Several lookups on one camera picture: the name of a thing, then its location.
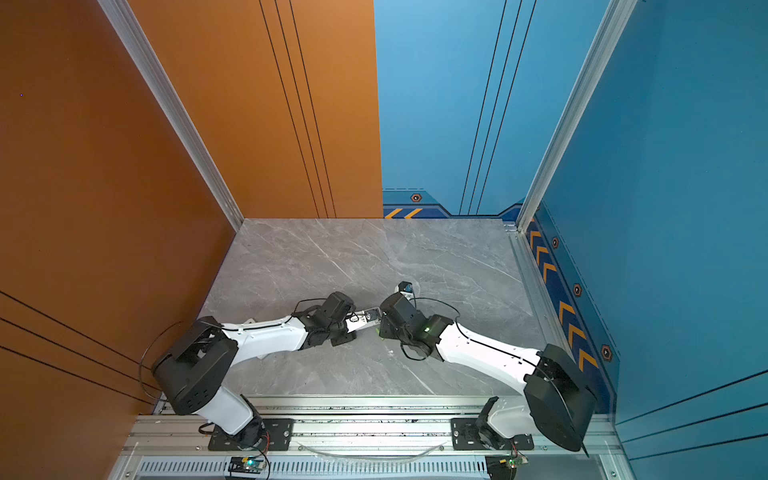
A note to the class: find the aluminium front rail frame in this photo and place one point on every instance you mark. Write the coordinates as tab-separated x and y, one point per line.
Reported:
362	437

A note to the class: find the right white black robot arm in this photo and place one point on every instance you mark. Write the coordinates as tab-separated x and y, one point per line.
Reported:
554	398

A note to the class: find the left green circuit board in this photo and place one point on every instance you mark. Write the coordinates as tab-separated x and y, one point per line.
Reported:
249	467

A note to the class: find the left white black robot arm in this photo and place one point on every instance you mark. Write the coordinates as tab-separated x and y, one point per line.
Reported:
192	371

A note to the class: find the right aluminium corner post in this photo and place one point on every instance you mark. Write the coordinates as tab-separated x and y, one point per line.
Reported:
610	30

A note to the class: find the right small circuit board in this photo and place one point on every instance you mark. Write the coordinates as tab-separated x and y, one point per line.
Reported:
515	461

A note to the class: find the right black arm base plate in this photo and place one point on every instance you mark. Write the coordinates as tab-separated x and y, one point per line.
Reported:
466	436

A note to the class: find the left aluminium corner post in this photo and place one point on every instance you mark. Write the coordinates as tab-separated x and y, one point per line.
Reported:
129	31

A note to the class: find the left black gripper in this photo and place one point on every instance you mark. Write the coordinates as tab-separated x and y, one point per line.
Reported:
348	337

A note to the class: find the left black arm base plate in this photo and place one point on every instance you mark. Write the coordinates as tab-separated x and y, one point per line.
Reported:
277	433

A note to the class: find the aluminium corner post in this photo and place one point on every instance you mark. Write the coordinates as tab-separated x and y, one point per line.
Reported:
129	31
610	30

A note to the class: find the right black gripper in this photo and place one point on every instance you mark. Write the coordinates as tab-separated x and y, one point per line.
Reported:
384	327

